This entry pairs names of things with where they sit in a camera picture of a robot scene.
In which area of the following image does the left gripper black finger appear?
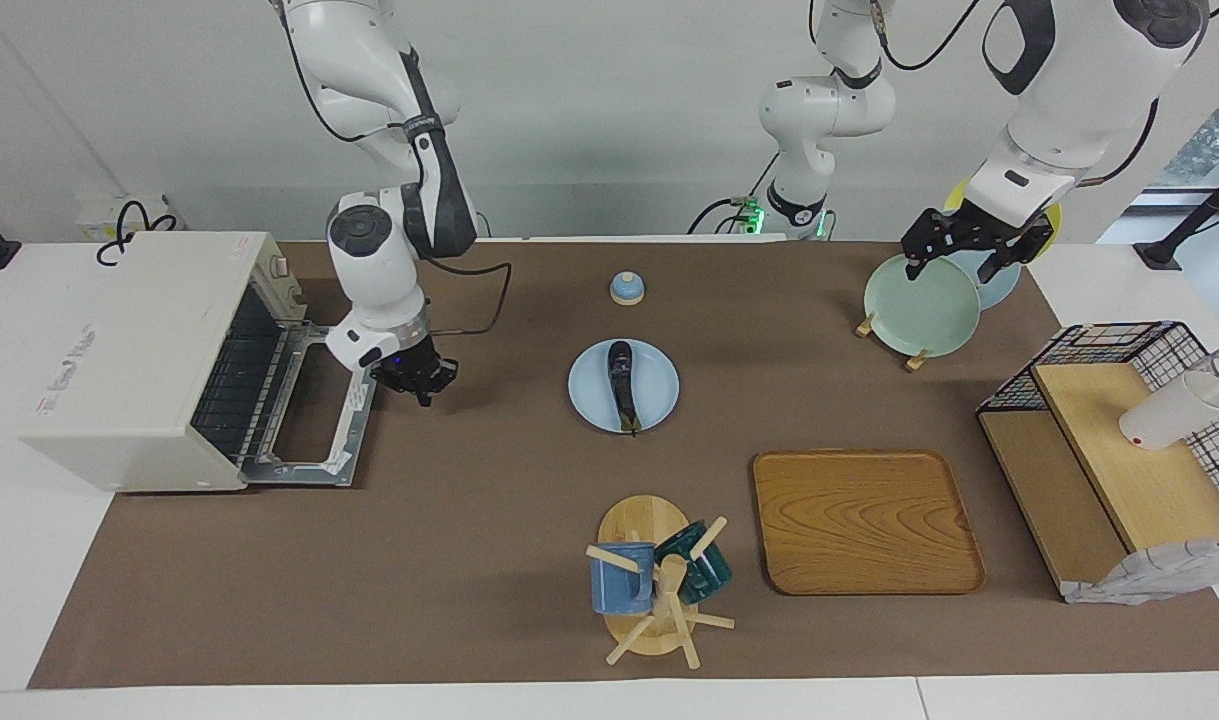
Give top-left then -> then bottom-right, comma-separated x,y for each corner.
902,210 -> 955,283
977,222 -> 1055,284

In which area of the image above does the dark purple eggplant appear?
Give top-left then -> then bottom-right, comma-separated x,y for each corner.
607,341 -> 642,436

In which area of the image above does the cream toaster oven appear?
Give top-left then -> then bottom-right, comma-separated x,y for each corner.
21,232 -> 380,494

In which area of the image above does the light blue racked plate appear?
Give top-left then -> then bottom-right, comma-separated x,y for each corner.
934,237 -> 1023,311

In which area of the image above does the yellow racked plate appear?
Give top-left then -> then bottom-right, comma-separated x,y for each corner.
944,178 -> 1062,251

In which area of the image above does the pale green racked plate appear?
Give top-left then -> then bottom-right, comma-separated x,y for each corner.
863,253 -> 982,358

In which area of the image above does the wooden plate rack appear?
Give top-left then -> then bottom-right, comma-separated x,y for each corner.
855,312 -> 932,374

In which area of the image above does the brown table mat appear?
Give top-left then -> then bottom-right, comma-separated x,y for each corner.
27,240 -> 1219,691

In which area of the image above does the white cup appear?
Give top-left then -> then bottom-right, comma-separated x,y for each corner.
1119,372 -> 1219,451

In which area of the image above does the wooden stepped shelf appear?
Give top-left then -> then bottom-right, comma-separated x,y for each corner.
977,362 -> 1219,601

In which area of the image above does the wooden mug tree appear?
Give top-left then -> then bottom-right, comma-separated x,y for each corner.
585,495 -> 737,669

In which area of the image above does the blue mug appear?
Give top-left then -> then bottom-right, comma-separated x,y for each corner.
590,543 -> 657,615

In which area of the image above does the wooden serving tray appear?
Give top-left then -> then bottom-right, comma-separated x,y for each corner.
752,449 -> 987,597

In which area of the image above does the dark green mug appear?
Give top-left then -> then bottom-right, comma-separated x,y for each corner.
654,520 -> 734,605

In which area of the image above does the grey cloth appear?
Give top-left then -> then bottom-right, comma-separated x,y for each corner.
1061,538 -> 1219,606

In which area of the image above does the white power strip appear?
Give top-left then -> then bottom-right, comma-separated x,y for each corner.
77,195 -> 185,243

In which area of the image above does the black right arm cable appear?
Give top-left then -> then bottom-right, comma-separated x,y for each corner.
279,0 -> 515,337

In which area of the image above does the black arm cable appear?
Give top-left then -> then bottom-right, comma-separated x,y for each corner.
279,0 -> 515,337
869,0 -> 978,73

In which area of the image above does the black wire basket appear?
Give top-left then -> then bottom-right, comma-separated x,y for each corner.
976,321 -> 1219,531

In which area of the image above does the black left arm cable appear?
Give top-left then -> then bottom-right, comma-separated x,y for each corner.
869,0 -> 978,73

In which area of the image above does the black left base cable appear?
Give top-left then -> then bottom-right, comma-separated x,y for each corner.
687,150 -> 782,236

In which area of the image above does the black power strip cable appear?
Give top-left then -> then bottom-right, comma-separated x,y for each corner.
96,200 -> 180,266

